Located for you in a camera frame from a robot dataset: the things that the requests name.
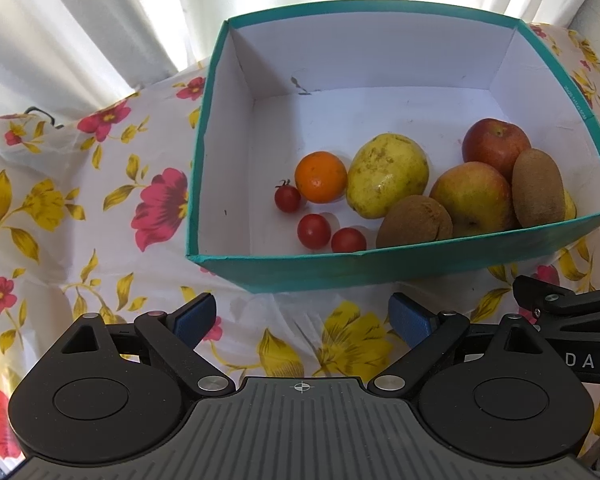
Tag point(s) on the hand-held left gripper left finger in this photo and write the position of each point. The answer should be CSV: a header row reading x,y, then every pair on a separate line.
x,y
196,316

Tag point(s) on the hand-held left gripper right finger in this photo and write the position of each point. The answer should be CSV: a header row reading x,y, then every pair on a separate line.
x,y
406,317

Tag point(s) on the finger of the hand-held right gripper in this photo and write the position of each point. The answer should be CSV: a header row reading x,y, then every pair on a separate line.
x,y
560,302

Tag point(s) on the brown kiwi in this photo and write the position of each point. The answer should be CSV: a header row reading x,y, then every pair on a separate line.
x,y
415,222
537,187

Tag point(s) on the red cherry tomato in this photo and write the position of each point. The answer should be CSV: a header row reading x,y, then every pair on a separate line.
x,y
314,231
348,240
287,197

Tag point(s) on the yellow-red apple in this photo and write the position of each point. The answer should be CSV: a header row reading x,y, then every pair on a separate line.
x,y
472,200

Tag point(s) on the yellow-green pear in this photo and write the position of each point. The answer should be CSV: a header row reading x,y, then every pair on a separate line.
x,y
387,175

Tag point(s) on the red apple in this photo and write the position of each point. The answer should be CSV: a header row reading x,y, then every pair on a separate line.
x,y
495,147

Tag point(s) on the orange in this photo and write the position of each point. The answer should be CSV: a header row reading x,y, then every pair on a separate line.
x,y
321,177

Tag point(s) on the teal cardboard box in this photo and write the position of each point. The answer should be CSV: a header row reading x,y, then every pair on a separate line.
x,y
330,50

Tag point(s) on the floral tablecloth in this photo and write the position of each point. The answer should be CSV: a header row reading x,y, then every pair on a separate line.
x,y
105,260

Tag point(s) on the white curtain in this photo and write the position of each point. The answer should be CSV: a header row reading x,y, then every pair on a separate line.
x,y
80,20

